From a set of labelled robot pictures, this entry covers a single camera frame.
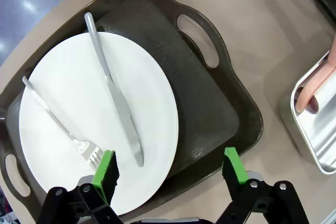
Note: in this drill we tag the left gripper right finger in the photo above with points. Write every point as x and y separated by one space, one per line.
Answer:
236 174

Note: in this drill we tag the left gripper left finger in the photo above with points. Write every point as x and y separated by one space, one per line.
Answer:
105 176

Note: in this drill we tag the pink lint roller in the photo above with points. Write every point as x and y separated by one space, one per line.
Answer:
331 56

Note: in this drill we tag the silver table knife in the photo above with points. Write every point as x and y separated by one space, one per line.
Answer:
123 113

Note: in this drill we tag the silver fork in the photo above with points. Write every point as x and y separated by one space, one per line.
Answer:
52 115

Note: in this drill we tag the dark brown serving tray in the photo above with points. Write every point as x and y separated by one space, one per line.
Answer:
199 98

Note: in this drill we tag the white round plate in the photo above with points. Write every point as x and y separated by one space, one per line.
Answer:
73 98

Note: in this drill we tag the rectangular steel container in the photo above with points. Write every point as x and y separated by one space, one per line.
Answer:
323 134

